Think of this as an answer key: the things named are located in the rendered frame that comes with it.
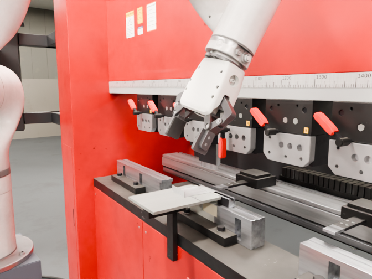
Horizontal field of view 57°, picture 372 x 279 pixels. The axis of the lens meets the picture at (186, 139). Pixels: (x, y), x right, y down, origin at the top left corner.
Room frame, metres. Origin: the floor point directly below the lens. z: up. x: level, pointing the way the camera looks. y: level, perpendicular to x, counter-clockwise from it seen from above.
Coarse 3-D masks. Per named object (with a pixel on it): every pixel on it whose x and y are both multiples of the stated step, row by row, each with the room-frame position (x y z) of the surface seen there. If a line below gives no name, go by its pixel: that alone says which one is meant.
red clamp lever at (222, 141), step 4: (224, 128) 1.03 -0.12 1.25; (228, 128) 1.04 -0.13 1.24; (220, 132) 1.02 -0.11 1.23; (224, 132) 1.03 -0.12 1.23; (220, 136) 1.04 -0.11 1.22; (224, 136) 1.04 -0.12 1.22; (220, 140) 1.03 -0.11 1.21; (224, 140) 1.03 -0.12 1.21; (220, 144) 1.03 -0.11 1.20; (224, 144) 1.03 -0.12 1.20; (220, 148) 1.03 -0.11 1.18; (224, 148) 1.03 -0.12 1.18; (220, 152) 1.03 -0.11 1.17; (224, 152) 1.03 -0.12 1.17; (220, 156) 1.03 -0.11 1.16; (224, 156) 1.03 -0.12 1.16
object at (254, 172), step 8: (240, 176) 1.33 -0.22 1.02; (248, 176) 1.30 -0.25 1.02; (256, 176) 1.27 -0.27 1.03; (264, 176) 1.29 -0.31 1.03; (272, 176) 1.31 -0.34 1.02; (224, 184) 1.25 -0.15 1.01; (232, 184) 1.25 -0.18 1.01; (240, 184) 1.26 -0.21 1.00; (248, 184) 1.29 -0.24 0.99; (256, 184) 1.25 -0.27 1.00; (264, 184) 1.27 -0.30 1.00; (272, 184) 1.30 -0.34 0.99
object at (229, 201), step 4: (200, 184) 1.27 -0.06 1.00; (216, 192) 1.18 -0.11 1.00; (220, 192) 1.17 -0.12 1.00; (220, 196) 1.13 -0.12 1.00; (224, 196) 1.14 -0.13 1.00; (228, 196) 1.13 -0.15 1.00; (220, 200) 1.13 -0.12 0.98; (224, 200) 1.11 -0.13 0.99; (228, 200) 1.09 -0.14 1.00; (232, 200) 1.11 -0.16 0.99; (220, 204) 1.13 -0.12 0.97; (224, 204) 1.11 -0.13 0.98; (228, 204) 1.09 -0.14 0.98; (232, 204) 1.10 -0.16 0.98
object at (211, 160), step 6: (216, 144) 1.16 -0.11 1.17; (210, 150) 1.18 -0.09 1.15; (216, 150) 1.16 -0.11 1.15; (204, 156) 1.21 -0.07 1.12; (210, 156) 1.18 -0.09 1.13; (216, 156) 1.16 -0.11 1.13; (204, 162) 1.23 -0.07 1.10; (210, 162) 1.18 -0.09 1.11; (216, 162) 1.16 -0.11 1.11; (210, 168) 1.20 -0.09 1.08; (216, 168) 1.17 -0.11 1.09
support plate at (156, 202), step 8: (152, 192) 1.17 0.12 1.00; (160, 192) 1.17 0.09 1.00; (168, 192) 1.17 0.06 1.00; (136, 200) 1.08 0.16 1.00; (144, 200) 1.08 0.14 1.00; (152, 200) 1.08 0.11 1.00; (160, 200) 1.08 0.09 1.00; (168, 200) 1.08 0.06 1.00; (176, 200) 1.08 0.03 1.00; (184, 200) 1.08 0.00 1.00; (192, 200) 1.08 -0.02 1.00; (208, 200) 1.09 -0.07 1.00; (144, 208) 1.02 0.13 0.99; (152, 208) 1.01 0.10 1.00; (160, 208) 1.01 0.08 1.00; (168, 208) 1.01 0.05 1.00; (176, 208) 1.02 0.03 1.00
